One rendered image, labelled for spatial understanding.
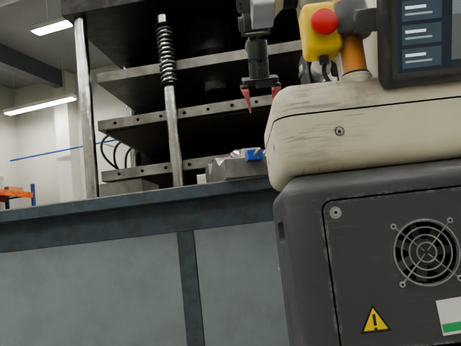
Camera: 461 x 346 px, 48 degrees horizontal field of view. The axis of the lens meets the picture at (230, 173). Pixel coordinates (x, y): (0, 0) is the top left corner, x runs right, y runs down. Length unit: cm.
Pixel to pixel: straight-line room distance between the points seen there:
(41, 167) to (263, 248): 946
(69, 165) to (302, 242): 945
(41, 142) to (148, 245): 937
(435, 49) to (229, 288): 101
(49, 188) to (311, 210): 1007
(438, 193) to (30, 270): 132
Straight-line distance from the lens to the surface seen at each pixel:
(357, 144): 69
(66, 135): 1017
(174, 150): 241
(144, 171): 249
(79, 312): 168
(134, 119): 255
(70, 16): 275
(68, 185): 1001
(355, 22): 73
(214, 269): 154
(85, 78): 262
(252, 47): 148
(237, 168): 146
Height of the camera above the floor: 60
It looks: 8 degrees up
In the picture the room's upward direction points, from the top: 6 degrees counter-clockwise
